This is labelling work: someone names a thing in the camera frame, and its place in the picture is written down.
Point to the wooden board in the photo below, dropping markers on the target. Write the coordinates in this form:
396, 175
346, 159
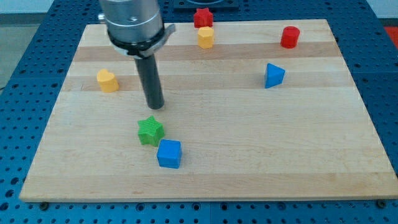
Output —
309, 138

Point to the yellow hexagon block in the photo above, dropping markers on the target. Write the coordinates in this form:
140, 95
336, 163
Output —
206, 36

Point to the yellow heart block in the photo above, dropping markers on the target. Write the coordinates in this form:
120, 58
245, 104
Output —
107, 81

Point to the blue cube block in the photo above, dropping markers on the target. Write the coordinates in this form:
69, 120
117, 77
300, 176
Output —
169, 153

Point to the green star block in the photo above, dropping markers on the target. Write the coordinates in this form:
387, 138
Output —
150, 131

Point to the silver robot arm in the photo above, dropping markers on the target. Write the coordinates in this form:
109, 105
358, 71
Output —
136, 29

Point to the red cylinder block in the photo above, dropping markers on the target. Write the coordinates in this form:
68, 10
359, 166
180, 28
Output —
290, 36

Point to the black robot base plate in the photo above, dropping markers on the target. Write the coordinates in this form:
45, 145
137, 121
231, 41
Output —
211, 4

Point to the blue triangle block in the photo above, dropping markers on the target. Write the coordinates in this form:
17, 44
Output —
274, 76

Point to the red star block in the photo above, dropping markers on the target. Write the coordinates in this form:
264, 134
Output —
203, 18

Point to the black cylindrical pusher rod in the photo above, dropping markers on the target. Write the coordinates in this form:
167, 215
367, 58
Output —
150, 81

